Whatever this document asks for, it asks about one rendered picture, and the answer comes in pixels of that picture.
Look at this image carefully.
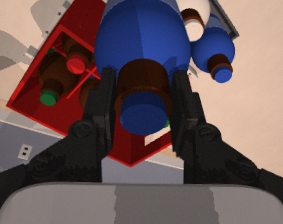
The black flat tray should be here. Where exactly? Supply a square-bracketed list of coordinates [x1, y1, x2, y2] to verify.
[209, 0, 240, 40]

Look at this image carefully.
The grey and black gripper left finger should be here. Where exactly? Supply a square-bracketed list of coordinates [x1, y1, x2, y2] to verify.
[0, 67, 116, 209]

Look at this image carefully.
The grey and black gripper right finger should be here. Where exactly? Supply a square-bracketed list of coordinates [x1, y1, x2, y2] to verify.
[169, 70, 283, 203]

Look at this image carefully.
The red bottle crate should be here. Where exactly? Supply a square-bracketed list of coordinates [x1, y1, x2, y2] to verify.
[6, 0, 172, 167]

